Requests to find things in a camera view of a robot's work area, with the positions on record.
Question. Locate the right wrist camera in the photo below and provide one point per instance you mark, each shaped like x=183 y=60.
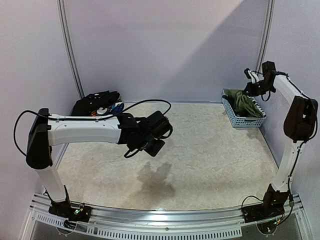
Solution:
x=252 y=75

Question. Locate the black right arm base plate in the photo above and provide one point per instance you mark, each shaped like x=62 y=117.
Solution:
x=263 y=211

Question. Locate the colourful patterned folded shorts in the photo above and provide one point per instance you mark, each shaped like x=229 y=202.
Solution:
x=110 y=110

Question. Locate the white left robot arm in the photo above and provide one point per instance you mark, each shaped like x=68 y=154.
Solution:
x=137 y=133

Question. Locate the left aluminium frame post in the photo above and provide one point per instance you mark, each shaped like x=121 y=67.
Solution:
x=61 y=5

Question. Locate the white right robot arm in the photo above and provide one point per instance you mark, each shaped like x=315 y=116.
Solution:
x=299 y=127

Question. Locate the aluminium front rail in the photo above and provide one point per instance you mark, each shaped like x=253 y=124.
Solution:
x=108 y=223

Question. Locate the aluminium frame post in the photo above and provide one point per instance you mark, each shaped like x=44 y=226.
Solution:
x=61 y=5
x=265 y=33

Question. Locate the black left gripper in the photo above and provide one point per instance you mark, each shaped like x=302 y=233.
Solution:
x=154 y=150

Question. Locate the black trousers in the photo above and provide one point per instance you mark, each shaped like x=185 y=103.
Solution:
x=92 y=102

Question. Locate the light blue plastic basket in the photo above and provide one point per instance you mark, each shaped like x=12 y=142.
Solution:
x=242 y=122

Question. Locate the right aluminium frame post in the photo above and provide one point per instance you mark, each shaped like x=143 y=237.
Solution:
x=265 y=33

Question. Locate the green cloth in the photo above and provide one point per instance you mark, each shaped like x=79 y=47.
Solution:
x=242 y=105

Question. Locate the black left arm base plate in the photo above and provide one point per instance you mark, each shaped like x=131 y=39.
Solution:
x=65 y=210

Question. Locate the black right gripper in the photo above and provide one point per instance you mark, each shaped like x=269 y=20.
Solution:
x=251 y=88

